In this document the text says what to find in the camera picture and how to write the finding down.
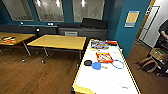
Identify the orange snack bag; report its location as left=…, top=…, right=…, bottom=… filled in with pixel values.
left=89, top=39, right=110, bottom=51

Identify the dark grey sofa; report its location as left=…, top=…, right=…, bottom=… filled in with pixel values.
left=0, top=23, right=60, bottom=36
left=57, top=17, right=110, bottom=41

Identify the blue table tennis paddle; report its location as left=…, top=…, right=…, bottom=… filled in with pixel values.
left=90, top=61, right=109, bottom=71

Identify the long wooden table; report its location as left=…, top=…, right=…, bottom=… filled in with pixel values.
left=0, top=31, right=36, bottom=56
left=26, top=34, right=88, bottom=58

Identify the brown backpack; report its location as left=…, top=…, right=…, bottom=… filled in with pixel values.
left=137, top=57, right=160, bottom=74

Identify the small dark printed box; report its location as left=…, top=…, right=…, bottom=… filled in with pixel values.
left=1, top=35, right=16, bottom=45

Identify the blue plastic ring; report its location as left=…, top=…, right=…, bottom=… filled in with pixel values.
left=111, top=59, right=126, bottom=70

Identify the glass wall window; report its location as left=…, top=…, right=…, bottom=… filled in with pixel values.
left=2, top=0, right=35, bottom=22
left=72, top=0, right=105, bottom=19
left=34, top=0, right=65, bottom=23

